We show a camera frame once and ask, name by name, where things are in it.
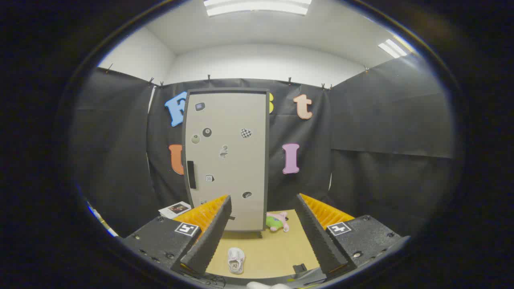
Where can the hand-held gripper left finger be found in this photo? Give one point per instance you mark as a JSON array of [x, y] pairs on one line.
[[213, 241]]

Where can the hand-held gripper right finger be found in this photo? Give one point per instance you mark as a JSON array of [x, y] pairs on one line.
[[317, 241]]

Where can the white mesh shoe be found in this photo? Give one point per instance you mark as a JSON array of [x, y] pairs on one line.
[[236, 260]]

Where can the grey shoe cabinet door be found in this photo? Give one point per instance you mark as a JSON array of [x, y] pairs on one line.
[[233, 168]]

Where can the grey shoe cabinet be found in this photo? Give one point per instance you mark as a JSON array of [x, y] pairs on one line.
[[268, 160]]

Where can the black table clamp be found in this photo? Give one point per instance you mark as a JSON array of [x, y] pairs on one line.
[[299, 268]]

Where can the pink and green plush toy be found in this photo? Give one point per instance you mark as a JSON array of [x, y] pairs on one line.
[[276, 221]]

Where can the black backdrop cloth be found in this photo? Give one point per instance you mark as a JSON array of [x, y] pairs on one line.
[[381, 140]]

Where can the small ceiling light panel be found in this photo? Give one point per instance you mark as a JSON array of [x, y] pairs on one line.
[[393, 48]]

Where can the long ceiling light panel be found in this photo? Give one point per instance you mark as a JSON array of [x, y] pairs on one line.
[[257, 7]]

